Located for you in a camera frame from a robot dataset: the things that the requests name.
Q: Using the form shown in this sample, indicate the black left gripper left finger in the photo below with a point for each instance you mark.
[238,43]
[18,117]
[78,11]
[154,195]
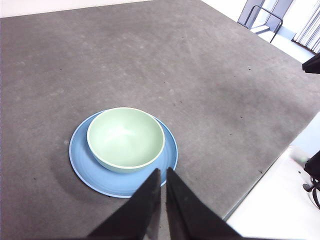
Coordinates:
[135,215]

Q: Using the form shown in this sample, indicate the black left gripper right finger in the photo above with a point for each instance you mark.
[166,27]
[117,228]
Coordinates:
[190,215]

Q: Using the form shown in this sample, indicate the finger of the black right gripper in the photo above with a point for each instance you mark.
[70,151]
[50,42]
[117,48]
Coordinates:
[313,65]

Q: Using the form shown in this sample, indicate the blue round plate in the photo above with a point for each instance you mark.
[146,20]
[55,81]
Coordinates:
[100,177]

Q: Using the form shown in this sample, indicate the pale green ribbed bowl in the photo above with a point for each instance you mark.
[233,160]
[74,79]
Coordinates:
[125,140]

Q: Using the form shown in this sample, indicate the white pleated curtain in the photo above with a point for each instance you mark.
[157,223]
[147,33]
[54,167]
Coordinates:
[308,32]

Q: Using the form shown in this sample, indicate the black metal frame cart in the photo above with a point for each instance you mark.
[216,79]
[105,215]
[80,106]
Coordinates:
[277,27]

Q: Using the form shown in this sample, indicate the black camera unit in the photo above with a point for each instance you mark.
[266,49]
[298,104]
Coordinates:
[313,167]

